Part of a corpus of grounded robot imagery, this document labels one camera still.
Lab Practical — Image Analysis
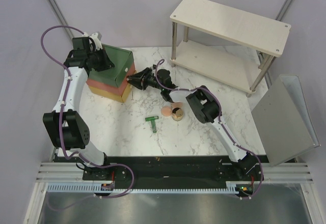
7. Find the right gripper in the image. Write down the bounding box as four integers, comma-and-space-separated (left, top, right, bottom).
126, 68, 163, 91

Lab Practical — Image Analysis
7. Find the green top drawer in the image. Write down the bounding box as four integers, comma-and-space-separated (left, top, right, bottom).
115, 50, 134, 87

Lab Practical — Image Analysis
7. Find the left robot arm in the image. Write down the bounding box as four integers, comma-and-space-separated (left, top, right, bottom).
43, 32, 115, 180

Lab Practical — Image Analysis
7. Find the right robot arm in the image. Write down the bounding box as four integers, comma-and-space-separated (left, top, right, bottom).
127, 65, 256, 180

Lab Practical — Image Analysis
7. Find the orange middle drawer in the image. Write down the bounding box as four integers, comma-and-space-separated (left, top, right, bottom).
119, 66, 137, 94

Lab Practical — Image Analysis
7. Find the yellow bottom drawer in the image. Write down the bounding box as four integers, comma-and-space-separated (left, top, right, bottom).
121, 84, 132, 103

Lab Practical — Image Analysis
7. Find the three-colour drawer cabinet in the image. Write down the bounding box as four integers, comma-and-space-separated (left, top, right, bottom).
86, 45, 135, 103

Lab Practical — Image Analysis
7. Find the green lip balm horizontal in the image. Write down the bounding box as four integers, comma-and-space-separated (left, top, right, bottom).
145, 116, 159, 122

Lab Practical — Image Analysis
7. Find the orange powder puff front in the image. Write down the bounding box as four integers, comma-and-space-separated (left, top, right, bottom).
161, 106, 172, 117

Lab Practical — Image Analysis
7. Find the orange powder puff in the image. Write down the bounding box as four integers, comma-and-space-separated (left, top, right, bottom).
171, 102, 183, 109
161, 106, 172, 117

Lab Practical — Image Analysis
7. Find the green lip balm vertical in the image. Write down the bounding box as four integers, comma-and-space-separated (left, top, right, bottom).
151, 120, 157, 133

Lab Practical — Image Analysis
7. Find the orange powder puff back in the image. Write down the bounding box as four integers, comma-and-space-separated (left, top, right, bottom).
171, 102, 183, 109

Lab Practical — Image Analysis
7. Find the gold round jar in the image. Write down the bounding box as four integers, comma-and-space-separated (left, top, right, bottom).
172, 107, 184, 121

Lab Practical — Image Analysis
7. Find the white two-tier shelf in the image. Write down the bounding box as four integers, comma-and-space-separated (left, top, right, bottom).
170, 0, 291, 97

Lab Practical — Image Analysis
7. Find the grey metal box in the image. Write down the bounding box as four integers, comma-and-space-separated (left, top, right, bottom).
252, 74, 320, 166

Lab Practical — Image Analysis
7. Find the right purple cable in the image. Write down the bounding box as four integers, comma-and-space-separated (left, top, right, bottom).
155, 59, 264, 200

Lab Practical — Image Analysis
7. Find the purple cable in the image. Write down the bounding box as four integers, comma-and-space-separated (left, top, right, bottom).
155, 59, 264, 200
41, 24, 135, 199

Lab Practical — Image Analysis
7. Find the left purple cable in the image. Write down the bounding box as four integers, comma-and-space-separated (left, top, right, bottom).
41, 24, 135, 199

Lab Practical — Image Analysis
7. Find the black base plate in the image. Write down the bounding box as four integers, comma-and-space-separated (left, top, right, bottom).
83, 156, 263, 188

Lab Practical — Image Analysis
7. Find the aluminium rail frame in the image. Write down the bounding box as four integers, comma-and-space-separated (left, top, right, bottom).
36, 162, 313, 184

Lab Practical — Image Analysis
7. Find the white cable duct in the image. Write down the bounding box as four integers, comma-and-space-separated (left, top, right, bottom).
47, 182, 252, 194

